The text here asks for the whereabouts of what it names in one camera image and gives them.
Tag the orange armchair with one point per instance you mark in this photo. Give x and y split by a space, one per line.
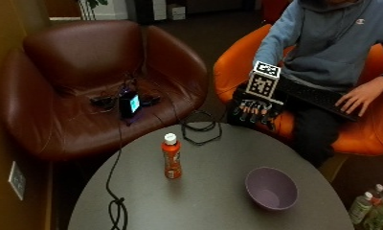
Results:
365 134

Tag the black keyboard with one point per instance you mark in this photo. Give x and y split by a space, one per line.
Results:
314 96

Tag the white marker cube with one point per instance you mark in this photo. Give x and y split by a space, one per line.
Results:
262 82

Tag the the person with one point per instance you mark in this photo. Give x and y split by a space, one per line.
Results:
331 48

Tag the orange bottle with white cap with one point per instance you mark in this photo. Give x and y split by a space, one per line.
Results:
172 158

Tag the purple bowl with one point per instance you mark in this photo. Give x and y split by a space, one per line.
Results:
271 189

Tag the clear bottle with red label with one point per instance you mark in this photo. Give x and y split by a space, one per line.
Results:
376 194

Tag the black device with lit screen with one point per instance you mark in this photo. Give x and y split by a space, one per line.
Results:
130 104

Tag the clear bottle with white label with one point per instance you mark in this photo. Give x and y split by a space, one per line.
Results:
360 207

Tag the clear bottle with green label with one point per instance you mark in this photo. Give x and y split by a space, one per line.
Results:
377 217

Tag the white box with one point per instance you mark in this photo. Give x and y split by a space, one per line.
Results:
176 12

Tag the white cabinet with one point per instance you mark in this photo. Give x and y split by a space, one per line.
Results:
158 9

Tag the brown leather armchair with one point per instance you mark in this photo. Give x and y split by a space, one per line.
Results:
80 83

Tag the green potted plant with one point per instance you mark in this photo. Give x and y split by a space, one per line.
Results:
93 4

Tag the white wall socket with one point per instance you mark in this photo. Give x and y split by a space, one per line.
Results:
16 180

